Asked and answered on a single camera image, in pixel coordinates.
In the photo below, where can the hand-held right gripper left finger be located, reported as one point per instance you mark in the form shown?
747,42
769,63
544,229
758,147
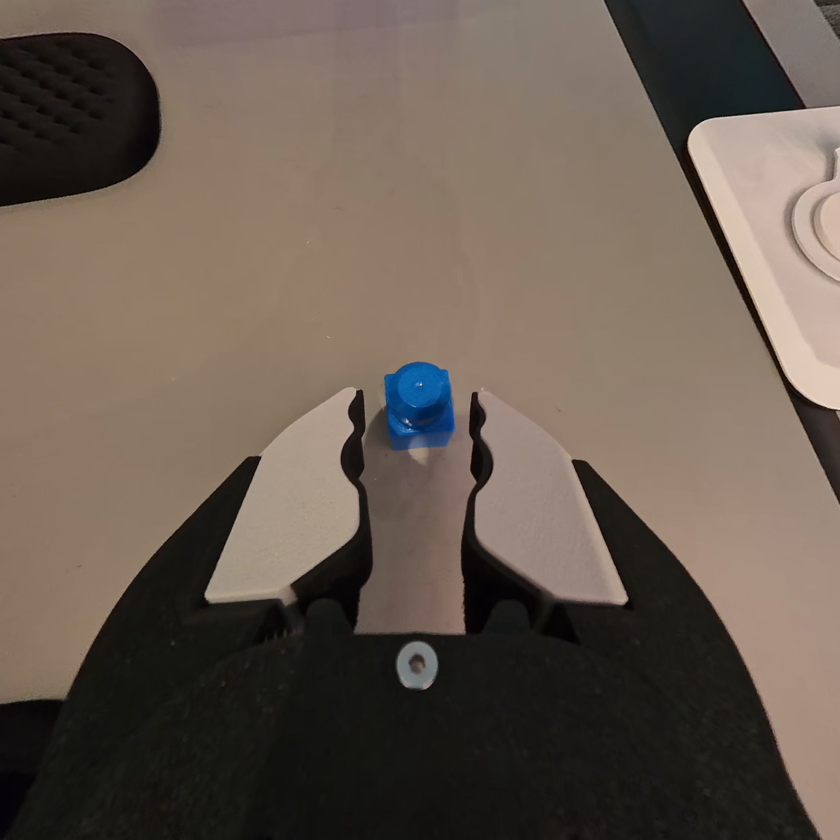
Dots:
289,518

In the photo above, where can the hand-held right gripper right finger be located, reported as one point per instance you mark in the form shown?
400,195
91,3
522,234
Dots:
544,525

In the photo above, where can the blue mega block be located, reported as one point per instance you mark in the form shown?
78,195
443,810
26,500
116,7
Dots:
417,394

